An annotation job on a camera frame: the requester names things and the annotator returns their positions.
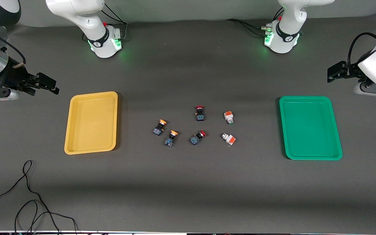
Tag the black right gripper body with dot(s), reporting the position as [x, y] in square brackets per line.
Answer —
[14, 76]

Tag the yellow push button switch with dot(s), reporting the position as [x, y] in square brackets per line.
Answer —
[158, 130]
[169, 141]

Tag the white orange switch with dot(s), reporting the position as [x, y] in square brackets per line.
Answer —
[229, 139]

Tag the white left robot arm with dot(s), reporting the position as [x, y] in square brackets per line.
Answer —
[286, 36]

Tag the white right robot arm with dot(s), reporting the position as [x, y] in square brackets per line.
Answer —
[77, 13]

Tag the yellow plastic tray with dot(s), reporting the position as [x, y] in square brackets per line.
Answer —
[91, 124]

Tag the green plastic tray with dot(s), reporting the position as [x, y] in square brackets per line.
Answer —
[310, 129]

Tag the red push button switch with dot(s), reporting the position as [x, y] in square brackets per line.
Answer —
[200, 117]
[194, 140]

